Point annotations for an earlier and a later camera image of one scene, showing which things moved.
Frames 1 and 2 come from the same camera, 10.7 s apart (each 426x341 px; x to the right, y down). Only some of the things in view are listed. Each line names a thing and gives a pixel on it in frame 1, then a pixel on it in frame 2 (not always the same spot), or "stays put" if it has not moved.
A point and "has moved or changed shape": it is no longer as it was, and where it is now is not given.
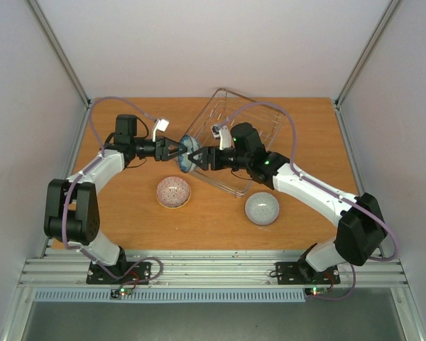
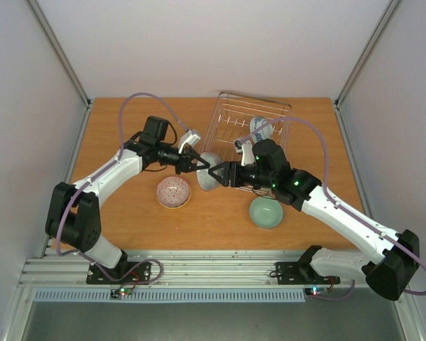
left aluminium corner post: [59, 51] stays put
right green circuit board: [315, 290] stays put
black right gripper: [211, 158] → [229, 174]
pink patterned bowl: [173, 192] stays put
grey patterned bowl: [262, 208] → [204, 179]
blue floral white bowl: [192, 145] has moved or changed shape
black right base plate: [291, 273] stays put
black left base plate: [127, 273] stays put
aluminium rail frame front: [256, 267] stays put
